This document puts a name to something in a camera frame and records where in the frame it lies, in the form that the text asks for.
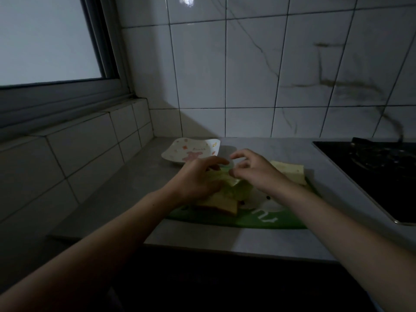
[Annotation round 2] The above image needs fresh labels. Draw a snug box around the toasted bread slice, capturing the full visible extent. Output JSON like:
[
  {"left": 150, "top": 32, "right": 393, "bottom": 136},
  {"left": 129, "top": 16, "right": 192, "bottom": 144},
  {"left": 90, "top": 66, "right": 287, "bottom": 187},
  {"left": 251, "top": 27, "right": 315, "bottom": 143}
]
[
  {"left": 270, "top": 160, "right": 307, "bottom": 186},
  {"left": 194, "top": 193, "right": 241, "bottom": 216}
]

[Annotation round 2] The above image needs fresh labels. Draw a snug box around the window with grey frame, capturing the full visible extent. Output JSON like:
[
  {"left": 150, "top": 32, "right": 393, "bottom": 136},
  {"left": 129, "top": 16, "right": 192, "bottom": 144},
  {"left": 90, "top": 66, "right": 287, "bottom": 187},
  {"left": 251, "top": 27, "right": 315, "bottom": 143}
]
[{"left": 0, "top": 0, "right": 135, "bottom": 140}]

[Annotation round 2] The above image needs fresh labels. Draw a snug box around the green cutting board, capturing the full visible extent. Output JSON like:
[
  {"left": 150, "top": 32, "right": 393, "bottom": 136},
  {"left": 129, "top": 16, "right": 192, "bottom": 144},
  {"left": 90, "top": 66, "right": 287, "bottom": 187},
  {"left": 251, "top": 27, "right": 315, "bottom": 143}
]
[{"left": 166, "top": 179, "right": 322, "bottom": 230}]

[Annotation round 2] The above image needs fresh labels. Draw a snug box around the green lettuce leaf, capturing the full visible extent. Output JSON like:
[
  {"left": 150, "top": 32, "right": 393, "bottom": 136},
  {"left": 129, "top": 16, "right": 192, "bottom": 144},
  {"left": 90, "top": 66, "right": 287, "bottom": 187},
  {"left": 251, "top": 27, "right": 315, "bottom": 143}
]
[{"left": 205, "top": 166, "right": 254, "bottom": 202}]

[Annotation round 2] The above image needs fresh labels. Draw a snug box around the person's right hand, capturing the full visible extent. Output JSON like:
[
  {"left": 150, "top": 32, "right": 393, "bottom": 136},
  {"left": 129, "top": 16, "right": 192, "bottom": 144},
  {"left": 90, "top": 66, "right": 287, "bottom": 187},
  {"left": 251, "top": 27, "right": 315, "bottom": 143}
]
[{"left": 228, "top": 149, "right": 292, "bottom": 195}]

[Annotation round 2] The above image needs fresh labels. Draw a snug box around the person's right forearm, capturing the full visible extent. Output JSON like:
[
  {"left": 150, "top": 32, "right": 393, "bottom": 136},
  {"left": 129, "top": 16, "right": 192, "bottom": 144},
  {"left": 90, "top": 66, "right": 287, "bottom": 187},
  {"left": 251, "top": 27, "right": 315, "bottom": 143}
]
[{"left": 271, "top": 182, "right": 416, "bottom": 312}]

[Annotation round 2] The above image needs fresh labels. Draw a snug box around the black gas stove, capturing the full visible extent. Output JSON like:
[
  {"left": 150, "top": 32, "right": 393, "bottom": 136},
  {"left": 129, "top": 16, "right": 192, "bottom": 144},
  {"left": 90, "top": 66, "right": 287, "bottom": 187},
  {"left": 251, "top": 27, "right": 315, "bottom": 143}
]
[{"left": 312, "top": 137, "right": 416, "bottom": 226}]

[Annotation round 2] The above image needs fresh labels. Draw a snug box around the person's left forearm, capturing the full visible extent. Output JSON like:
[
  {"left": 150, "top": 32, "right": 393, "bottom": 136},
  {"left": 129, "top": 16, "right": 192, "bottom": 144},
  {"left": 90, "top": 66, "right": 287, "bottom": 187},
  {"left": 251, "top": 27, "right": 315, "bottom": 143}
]
[{"left": 0, "top": 188, "right": 182, "bottom": 312}]

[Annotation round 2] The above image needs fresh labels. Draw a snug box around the person's left hand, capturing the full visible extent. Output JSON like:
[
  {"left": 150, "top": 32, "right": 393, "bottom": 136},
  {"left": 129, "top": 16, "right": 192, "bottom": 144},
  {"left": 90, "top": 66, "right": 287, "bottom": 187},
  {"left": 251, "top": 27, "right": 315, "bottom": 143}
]
[{"left": 166, "top": 156, "right": 230, "bottom": 204}]

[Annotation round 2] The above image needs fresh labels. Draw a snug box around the white patterned plate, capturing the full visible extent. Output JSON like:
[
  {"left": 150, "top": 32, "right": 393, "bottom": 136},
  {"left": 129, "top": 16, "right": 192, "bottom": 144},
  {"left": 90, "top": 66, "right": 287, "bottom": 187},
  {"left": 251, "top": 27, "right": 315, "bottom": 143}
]
[{"left": 161, "top": 137, "right": 221, "bottom": 165}]

